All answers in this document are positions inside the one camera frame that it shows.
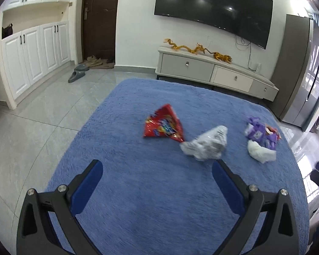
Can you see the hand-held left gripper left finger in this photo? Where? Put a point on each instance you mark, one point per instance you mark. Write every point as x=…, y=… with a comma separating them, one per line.
x=86, y=186

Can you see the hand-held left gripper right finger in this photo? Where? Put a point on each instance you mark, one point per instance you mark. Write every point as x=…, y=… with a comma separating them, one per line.
x=228, y=186

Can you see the white tissue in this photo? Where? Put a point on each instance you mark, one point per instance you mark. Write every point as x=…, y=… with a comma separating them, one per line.
x=261, y=152

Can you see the clear plastic bag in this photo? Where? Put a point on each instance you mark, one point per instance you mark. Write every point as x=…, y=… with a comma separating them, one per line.
x=204, y=144

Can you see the purple wrapper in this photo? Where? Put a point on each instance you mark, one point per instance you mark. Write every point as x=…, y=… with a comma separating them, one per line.
x=256, y=132

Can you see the red and white wrapper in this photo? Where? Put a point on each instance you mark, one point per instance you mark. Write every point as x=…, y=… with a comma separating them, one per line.
x=271, y=130

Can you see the shiny red snack packet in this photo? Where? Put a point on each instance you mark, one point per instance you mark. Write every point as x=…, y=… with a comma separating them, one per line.
x=162, y=124

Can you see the blue fluffy blanket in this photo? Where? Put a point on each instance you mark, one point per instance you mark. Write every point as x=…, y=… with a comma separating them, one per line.
x=154, y=180

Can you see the grey double-door refrigerator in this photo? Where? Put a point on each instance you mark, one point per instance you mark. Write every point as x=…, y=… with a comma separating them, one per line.
x=295, y=71

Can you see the grey slipper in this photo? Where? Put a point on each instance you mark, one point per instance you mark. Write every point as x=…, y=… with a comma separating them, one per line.
x=75, y=76
x=82, y=67

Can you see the white power strip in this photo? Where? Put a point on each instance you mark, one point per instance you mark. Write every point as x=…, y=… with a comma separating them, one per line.
x=259, y=67

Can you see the beige doormat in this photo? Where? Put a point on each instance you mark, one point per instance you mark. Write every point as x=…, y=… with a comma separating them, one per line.
x=99, y=63

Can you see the white television cabinet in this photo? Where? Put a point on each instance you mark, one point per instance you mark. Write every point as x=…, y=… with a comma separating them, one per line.
x=191, y=66

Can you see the golden tiger figurine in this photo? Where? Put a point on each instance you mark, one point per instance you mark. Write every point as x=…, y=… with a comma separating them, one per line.
x=223, y=57

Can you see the white lower cabinet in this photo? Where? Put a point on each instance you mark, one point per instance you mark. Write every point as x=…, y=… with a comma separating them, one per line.
x=29, y=58

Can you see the golden dragon figurine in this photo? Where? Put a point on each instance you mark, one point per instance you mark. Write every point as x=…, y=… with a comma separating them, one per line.
x=186, y=47

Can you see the dark brown entrance door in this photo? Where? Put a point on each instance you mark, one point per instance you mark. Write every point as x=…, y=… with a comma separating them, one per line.
x=101, y=18

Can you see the black bag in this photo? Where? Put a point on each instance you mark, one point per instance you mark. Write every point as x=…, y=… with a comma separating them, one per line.
x=7, y=31

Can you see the large black wall television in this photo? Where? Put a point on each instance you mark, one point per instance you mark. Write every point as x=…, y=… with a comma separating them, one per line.
x=215, y=2

